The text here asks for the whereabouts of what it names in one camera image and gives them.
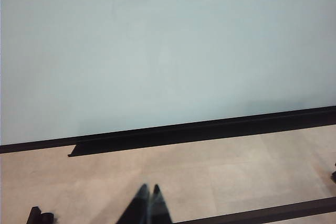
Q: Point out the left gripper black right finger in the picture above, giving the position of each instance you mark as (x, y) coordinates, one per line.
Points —
(160, 209)

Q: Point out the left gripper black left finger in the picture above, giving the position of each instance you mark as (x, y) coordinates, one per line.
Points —
(137, 208)

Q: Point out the black whiteboard pen tray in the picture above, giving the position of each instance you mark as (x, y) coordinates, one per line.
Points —
(183, 140)

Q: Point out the black metal crossbar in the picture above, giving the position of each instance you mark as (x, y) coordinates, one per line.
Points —
(262, 212)

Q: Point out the small black floor object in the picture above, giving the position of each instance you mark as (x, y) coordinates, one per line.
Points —
(334, 173)

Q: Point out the black angular floor bracket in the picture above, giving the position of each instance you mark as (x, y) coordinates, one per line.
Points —
(39, 216)

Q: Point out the white glass whiteboard black frame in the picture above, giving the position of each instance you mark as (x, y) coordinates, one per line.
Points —
(157, 51)

